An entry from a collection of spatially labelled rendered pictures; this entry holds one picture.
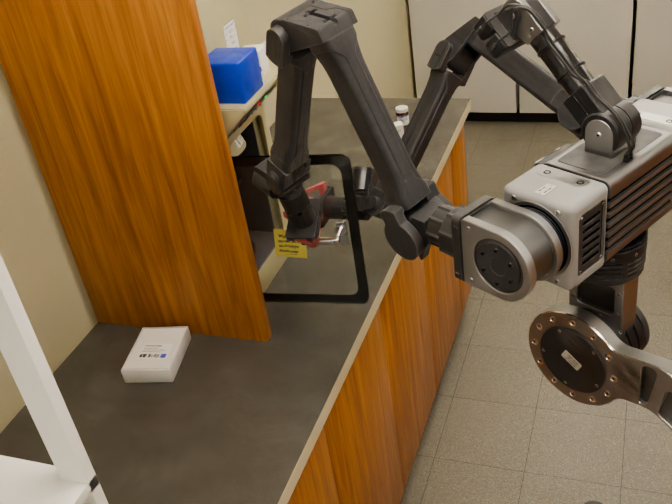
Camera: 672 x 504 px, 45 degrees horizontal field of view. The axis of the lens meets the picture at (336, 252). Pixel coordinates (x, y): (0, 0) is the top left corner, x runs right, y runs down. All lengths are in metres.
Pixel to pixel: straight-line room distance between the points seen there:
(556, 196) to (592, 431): 1.84
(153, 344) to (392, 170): 0.90
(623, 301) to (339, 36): 0.67
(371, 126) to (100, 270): 1.00
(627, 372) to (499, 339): 1.90
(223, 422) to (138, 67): 0.76
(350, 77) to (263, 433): 0.81
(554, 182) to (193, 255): 0.93
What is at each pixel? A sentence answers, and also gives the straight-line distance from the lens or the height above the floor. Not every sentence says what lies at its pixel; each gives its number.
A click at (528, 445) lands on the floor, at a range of 2.96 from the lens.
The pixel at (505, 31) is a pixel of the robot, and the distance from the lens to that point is 1.41.
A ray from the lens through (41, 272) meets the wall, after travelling 2.09.
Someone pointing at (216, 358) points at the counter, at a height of 0.94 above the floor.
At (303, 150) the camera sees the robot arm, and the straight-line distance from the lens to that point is 1.57.
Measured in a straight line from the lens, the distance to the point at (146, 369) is 1.95.
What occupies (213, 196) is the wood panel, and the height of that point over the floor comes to 1.34.
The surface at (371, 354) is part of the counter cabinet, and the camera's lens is 2.18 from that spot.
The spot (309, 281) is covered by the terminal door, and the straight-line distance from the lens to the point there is 1.95.
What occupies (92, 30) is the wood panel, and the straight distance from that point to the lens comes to 1.75.
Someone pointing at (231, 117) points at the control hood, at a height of 1.49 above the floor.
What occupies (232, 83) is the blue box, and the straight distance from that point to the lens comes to 1.76.
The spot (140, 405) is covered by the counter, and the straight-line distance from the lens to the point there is 1.92.
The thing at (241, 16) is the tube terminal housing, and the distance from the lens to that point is 2.01.
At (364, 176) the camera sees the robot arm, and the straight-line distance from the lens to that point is 1.97.
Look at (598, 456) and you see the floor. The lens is 2.94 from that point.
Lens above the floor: 2.16
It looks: 33 degrees down
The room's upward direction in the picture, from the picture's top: 9 degrees counter-clockwise
